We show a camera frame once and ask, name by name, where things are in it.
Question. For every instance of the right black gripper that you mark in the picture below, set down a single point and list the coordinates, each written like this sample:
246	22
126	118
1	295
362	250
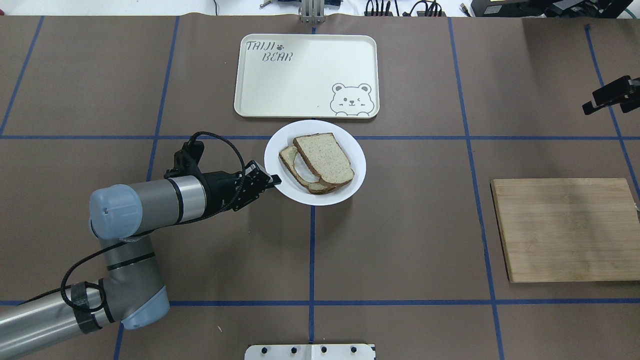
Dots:
611	93

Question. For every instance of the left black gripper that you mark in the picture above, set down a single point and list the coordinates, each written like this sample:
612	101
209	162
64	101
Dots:
220	185

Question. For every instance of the white round plate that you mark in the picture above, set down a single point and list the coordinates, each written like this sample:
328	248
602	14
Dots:
294	190

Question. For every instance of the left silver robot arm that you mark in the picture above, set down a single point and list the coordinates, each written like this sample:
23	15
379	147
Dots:
122	218

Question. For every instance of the bread slice with egg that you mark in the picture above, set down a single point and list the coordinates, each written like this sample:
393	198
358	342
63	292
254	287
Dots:
288	156

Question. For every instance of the cream bear tray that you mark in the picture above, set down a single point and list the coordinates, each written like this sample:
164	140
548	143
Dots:
318	76

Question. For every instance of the bamboo cutting board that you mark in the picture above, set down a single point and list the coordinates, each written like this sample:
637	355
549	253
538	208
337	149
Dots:
567	229

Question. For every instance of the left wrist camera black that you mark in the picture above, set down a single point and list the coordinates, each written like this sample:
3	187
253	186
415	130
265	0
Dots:
186	160

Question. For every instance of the aluminium frame post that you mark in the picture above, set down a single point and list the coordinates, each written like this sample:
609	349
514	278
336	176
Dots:
312	11

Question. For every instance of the white pedestal column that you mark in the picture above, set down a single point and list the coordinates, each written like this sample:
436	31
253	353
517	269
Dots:
332	351

